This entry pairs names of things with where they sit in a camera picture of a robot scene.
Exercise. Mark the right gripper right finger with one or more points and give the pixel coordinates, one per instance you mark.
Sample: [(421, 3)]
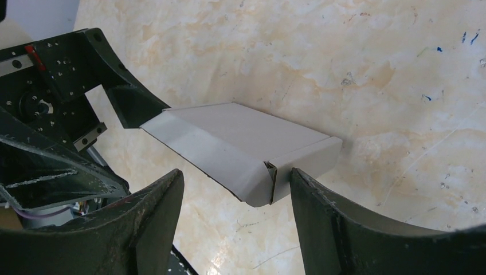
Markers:
[(339, 236)]

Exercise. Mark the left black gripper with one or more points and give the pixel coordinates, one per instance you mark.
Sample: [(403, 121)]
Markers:
[(46, 118)]

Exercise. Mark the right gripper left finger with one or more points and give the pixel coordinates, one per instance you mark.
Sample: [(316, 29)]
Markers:
[(133, 235)]

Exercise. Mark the white cardboard box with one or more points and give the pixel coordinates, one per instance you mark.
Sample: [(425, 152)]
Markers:
[(248, 152)]

